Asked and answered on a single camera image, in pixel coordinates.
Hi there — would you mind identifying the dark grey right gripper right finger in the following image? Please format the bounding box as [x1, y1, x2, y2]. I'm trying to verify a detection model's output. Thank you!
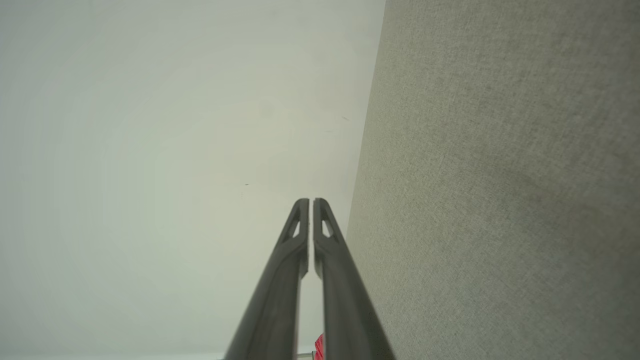
[313, 198, 396, 360]

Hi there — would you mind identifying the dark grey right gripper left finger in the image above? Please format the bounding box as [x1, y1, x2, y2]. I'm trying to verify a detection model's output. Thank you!
[223, 198, 310, 360]

